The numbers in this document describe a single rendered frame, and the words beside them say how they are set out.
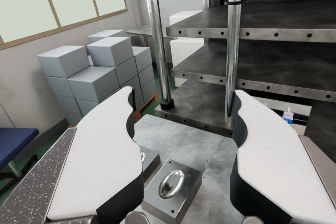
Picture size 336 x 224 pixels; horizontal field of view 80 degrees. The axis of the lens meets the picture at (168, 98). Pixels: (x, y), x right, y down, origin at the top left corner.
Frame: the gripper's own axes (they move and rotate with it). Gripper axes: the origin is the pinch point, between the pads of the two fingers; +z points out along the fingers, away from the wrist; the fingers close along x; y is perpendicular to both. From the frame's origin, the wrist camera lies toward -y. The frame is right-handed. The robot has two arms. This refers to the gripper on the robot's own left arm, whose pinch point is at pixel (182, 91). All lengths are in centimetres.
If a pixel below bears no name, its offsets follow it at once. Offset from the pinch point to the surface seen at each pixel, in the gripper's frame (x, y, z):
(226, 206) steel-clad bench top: 20, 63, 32
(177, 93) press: 4, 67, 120
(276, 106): 50, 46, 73
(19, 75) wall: -158, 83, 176
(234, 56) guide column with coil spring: 28, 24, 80
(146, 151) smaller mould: -11, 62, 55
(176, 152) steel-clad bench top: 3, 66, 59
